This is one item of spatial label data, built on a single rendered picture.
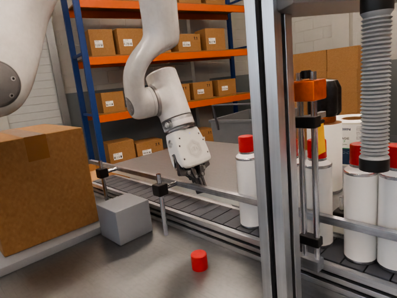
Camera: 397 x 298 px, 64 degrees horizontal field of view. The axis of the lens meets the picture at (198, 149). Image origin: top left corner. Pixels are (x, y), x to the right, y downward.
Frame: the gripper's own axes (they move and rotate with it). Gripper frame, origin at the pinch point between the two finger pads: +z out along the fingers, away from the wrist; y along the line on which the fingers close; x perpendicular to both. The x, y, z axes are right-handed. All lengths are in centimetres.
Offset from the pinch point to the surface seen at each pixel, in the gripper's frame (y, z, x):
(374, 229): -4.3, 13.2, -41.0
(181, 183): -4.4, -2.1, 1.5
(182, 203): -0.9, 3.6, 8.7
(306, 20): 504, -177, 175
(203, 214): -3.0, 7.1, -0.9
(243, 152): -2.0, -4.4, -19.4
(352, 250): -2.9, 17.1, -35.6
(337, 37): 481, -119, 129
